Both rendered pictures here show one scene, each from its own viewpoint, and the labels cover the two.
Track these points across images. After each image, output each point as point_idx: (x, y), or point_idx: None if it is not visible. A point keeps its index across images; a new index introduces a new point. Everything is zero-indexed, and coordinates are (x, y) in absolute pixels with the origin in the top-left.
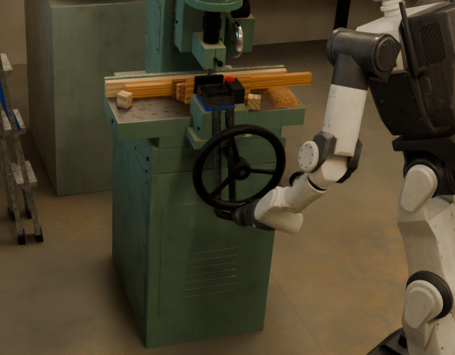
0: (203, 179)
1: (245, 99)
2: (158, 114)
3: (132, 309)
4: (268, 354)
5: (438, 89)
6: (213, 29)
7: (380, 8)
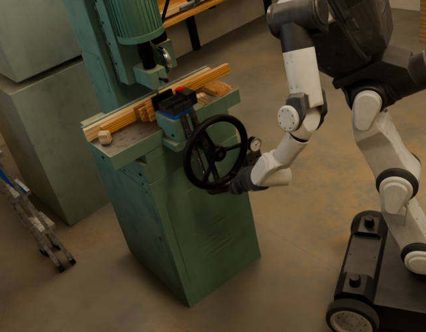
0: None
1: None
2: (136, 138)
3: (165, 283)
4: (275, 272)
5: (365, 24)
6: (150, 56)
7: None
